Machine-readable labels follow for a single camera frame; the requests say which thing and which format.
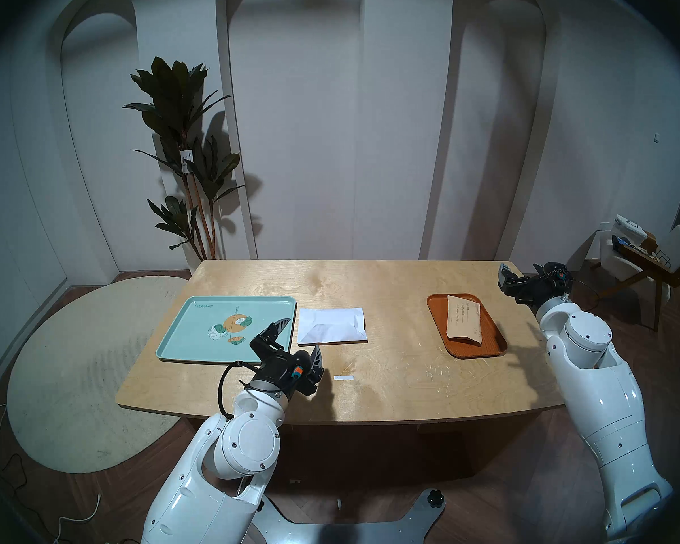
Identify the grey metal robot base plate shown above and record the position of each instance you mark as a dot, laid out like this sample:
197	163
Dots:
345	528

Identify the white paper envelope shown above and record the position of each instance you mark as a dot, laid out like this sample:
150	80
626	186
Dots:
331	324

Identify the teal tray with leaf print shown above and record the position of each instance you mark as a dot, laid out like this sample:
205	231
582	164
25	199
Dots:
198	336

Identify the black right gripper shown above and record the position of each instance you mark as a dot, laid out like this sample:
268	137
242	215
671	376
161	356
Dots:
538	288

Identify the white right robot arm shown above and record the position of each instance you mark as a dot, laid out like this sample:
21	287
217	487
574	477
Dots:
600	390

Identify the brown handwritten envelope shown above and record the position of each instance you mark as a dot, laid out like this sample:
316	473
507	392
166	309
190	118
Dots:
464	319

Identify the black base knob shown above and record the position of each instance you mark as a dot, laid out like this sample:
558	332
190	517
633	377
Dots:
434	497

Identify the dark blue bag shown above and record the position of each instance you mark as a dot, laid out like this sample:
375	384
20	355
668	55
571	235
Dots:
619	243

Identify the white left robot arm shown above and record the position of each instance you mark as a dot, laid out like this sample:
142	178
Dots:
243	446

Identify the tall dark green plant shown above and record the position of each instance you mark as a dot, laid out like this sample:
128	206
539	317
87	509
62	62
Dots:
173	106

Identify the white plant tag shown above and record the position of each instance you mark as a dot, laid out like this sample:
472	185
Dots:
187	162

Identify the white storage box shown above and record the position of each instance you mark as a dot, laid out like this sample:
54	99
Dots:
629	229

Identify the white wooden-frame armchair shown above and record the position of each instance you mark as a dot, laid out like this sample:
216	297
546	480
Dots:
666	265

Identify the beige oval rug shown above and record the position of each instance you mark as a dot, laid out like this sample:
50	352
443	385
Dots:
85	367

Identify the orange wooden tray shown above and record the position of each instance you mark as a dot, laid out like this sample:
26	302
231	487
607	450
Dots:
493	344

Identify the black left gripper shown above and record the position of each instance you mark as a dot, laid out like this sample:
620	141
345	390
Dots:
283	370

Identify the light wooden table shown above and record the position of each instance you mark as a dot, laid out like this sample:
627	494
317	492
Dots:
385	390

